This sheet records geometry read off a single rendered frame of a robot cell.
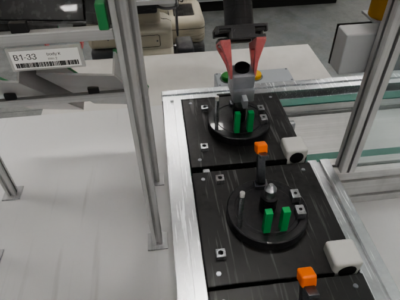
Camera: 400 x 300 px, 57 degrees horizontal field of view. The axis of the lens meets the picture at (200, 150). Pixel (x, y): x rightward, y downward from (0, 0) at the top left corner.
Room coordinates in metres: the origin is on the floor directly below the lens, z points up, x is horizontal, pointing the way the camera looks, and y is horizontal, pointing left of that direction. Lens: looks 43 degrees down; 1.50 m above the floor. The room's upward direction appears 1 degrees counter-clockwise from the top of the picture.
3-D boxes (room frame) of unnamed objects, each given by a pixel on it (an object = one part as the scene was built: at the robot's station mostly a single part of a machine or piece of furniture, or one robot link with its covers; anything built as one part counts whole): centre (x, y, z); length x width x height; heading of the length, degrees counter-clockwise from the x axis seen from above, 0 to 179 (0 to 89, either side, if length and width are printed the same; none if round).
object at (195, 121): (0.65, -0.09, 0.96); 0.24 x 0.24 x 0.02; 6
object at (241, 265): (0.40, -0.11, 1.01); 0.24 x 0.24 x 0.13; 6
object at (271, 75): (0.88, -0.15, 0.93); 0.21 x 0.07 x 0.06; 96
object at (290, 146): (0.57, -0.20, 0.97); 0.05 x 0.05 x 0.04; 6
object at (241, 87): (0.65, -0.09, 1.09); 0.08 x 0.04 x 0.07; 6
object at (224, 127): (0.65, -0.09, 0.98); 0.14 x 0.14 x 0.02
